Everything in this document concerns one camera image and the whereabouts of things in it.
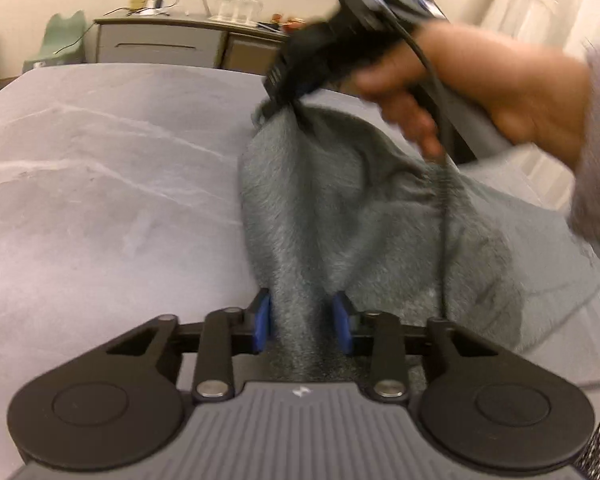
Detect small clutter with wires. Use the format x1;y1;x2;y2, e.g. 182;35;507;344
129;0;185;15

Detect grey fuzzy garment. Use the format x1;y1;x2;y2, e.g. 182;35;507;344
237;97;600;387

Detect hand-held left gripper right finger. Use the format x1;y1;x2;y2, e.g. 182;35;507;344
332;290;486;404

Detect grey marbled table mat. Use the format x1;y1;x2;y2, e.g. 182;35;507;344
0;62;600;411

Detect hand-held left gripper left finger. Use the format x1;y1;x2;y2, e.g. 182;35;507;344
107;288;273;404

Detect cream curtain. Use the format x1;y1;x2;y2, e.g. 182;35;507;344
480;0;600;211

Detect green plastic chair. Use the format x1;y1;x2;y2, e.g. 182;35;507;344
22;10;89;74

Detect clear glass bottles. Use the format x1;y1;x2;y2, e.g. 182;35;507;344
215;0;264;24

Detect orange items on sideboard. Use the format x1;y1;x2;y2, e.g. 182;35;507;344
272;12;307;30

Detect person's right hand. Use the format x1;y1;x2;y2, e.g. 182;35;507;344
352;22;594;170

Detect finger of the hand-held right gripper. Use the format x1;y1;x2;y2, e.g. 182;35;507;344
262;52;333;111

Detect grey and brown sideboard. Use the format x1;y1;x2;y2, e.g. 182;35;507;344
94;15;301;77

